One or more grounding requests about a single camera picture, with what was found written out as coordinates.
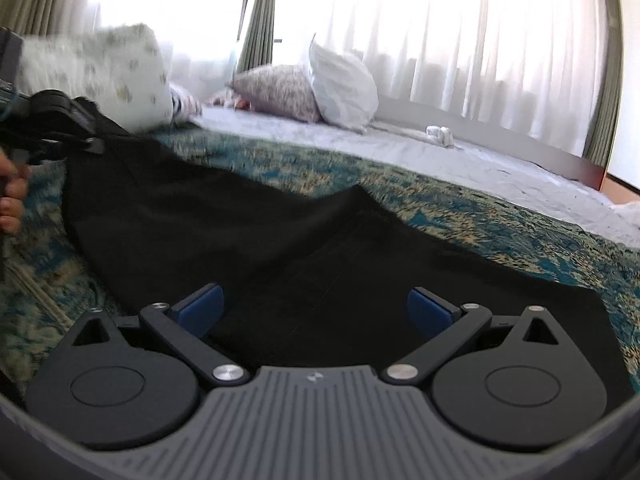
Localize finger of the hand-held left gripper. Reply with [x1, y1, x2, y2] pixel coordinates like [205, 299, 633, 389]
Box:
[10, 130, 107, 166]
[31, 89, 128, 135]

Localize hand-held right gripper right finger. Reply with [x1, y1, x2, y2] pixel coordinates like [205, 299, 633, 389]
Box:
[379, 286, 561, 387]

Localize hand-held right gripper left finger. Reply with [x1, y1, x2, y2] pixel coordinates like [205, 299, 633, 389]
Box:
[71, 283, 252, 389]

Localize black pants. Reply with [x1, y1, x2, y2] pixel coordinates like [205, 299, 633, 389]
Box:
[62, 110, 634, 403]

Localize person's left hand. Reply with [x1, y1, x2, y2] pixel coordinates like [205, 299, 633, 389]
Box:
[0, 152, 32, 237]

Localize white floral bolster pillow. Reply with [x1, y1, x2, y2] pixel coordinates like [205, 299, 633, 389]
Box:
[17, 24, 175, 128]

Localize blue paisley blanket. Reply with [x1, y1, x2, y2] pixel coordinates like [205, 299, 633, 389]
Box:
[0, 127, 640, 396]

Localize small patterned cloth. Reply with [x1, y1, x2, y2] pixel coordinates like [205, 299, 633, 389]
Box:
[169, 85, 203, 120]

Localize white sheer curtain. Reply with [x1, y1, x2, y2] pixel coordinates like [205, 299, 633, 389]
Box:
[276, 0, 603, 153]
[87, 0, 248, 83]

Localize white bed sheet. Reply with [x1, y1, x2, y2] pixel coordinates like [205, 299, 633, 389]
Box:
[192, 107, 640, 251]

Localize rolled white towel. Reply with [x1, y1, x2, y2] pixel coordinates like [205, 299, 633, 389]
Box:
[424, 125, 456, 149]

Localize bed headboard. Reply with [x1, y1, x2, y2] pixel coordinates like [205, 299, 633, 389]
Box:
[374, 101, 607, 192]

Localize grey floral pillow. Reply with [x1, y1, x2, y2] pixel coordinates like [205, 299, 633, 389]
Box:
[227, 64, 323, 124]

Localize plain white pillow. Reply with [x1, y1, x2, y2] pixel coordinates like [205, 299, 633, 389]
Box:
[308, 34, 379, 134]

